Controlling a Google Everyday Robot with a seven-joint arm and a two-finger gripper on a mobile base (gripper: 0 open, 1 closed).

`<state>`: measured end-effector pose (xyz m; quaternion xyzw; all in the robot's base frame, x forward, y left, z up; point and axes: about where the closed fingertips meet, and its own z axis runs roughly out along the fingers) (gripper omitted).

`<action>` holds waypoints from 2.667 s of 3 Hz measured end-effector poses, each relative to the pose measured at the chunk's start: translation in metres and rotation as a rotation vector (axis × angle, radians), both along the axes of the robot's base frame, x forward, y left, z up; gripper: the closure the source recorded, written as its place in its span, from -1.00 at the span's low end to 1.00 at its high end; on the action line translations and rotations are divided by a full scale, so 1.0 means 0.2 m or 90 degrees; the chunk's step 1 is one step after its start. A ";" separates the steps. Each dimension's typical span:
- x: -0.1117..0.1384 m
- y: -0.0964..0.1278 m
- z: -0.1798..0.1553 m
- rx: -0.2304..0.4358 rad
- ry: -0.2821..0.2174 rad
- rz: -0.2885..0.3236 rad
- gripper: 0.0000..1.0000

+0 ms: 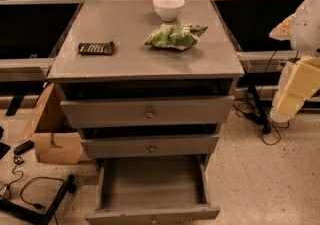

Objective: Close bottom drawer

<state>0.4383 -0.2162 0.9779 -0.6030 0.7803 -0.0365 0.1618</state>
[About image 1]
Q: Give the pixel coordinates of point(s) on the grey bottom drawer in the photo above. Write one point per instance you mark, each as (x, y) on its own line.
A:
(152, 191)

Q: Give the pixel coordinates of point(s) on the grey drawer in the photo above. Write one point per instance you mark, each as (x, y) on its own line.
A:
(149, 146)
(147, 111)
(152, 191)

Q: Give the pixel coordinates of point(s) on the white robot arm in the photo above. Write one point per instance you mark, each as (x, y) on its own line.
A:
(302, 29)

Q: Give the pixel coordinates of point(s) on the grey drawer cabinet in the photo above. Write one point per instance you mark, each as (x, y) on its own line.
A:
(134, 70)

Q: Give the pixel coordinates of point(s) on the grey top drawer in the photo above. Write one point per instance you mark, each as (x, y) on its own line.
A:
(147, 111)

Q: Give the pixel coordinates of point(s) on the grey middle drawer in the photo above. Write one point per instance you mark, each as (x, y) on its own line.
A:
(149, 146)

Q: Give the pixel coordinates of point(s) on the black table leg right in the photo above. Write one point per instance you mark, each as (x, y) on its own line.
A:
(261, 117)

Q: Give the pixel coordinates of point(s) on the green chip bag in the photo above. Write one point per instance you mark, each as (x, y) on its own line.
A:
(177, 36)

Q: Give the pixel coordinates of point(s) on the white ceramic bowl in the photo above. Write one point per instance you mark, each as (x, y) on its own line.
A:
(168, 10)

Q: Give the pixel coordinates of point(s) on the dark brown snack packet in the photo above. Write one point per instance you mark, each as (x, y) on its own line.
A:
(105, 48)

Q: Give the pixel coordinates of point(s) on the brown cardboard box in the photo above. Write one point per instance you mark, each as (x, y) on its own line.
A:
(54, 141)

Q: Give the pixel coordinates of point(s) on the black rectangular device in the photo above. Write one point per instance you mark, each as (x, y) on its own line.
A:
(22, 148)

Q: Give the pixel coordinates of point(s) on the black metal stand left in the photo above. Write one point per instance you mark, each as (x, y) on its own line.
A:
(36, 218)

